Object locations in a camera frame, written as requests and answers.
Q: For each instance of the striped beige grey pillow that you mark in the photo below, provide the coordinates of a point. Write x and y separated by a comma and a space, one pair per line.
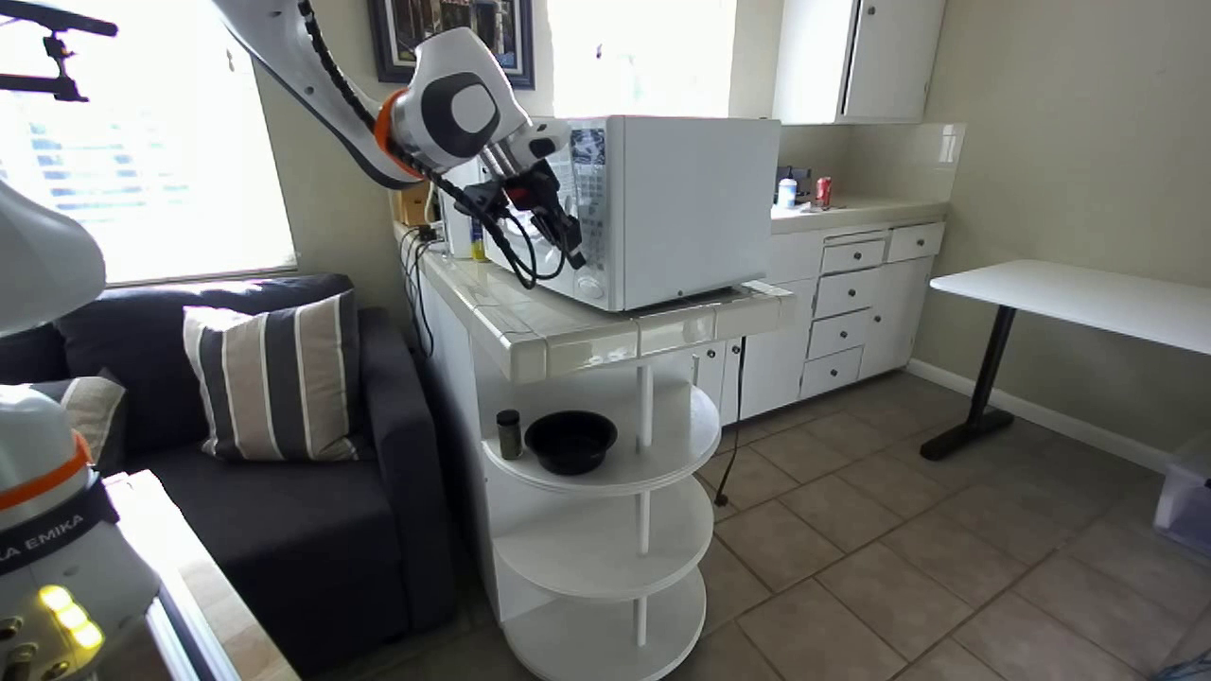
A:
271, 381

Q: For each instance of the white microwave oven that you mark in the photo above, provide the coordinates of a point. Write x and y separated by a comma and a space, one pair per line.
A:
688, 210

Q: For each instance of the light robot table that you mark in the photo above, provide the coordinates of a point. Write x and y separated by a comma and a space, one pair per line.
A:
201, 592

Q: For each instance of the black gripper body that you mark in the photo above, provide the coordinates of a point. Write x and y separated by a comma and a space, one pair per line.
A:
535, 191

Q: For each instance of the dark fabric sofa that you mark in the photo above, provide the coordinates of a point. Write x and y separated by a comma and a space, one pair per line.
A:
304, 543

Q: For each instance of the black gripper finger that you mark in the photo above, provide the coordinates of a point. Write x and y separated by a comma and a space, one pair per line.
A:
574, 238
563, 244

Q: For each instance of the white kitchen cabinet with drawers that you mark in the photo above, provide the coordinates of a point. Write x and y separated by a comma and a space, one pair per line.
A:
855, 305

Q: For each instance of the red can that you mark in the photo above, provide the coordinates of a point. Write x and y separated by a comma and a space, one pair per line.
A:
821, 191

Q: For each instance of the bright window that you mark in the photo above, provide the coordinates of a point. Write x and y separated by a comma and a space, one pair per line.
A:
154, 176

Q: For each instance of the black bowl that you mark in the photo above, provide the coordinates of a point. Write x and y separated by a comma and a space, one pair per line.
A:
570, 442

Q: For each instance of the small white bottle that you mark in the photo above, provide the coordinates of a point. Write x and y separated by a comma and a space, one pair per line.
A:
787, 196

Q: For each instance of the dark framed wall picture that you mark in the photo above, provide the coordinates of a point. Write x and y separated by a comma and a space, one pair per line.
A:
400, 31

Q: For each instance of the white wall outlet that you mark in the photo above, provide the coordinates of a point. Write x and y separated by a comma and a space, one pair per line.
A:
949, 144

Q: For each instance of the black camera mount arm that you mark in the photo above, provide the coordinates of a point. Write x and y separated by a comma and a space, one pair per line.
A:
49, 52

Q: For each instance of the white round tiered shelf unit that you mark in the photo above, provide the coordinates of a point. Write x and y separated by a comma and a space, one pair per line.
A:
601, 533

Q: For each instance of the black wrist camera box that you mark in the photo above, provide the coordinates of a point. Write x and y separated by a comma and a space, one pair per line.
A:
488, 210

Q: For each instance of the small dark cylindrical cup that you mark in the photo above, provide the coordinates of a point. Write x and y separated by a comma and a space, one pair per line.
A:
508, 434

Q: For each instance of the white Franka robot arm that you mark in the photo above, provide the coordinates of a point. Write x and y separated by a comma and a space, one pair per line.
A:
458, 117

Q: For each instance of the yellow object behind microwave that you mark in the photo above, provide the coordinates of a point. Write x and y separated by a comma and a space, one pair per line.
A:
414, 210

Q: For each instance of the white desk with black leg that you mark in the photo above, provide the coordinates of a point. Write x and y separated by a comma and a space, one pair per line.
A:
1084, 299

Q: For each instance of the white tiled counter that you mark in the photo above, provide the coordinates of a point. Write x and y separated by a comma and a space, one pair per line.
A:
554, 330

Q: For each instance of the plain light pillow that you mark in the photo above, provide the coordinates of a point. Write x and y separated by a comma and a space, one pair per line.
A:
86, 409

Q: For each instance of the white upper wall cabinet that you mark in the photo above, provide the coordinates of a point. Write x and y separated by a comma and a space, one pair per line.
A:
865, 59

